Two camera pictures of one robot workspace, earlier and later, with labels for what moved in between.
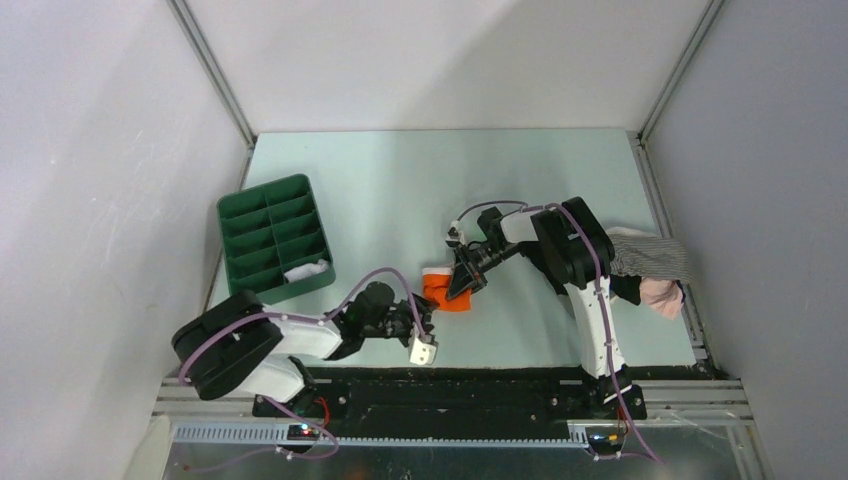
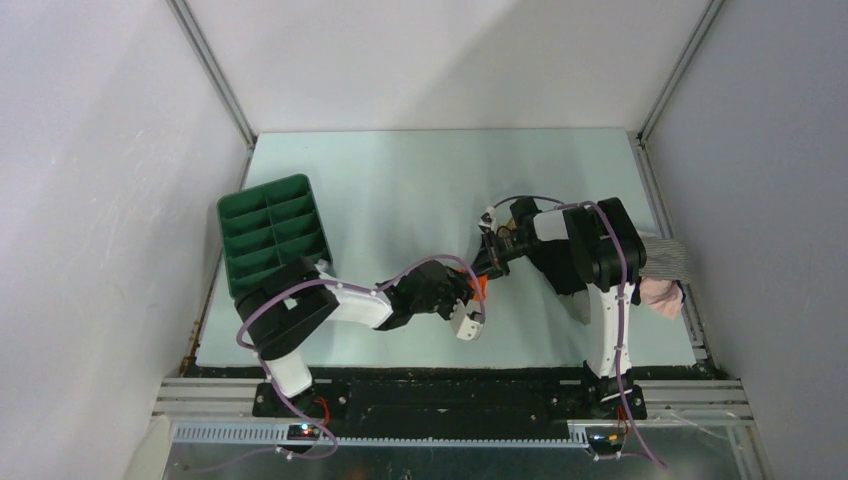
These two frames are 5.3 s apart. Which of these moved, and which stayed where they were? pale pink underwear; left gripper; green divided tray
Moved: left gripper
Stayed: green divided tray; pale pink underwear
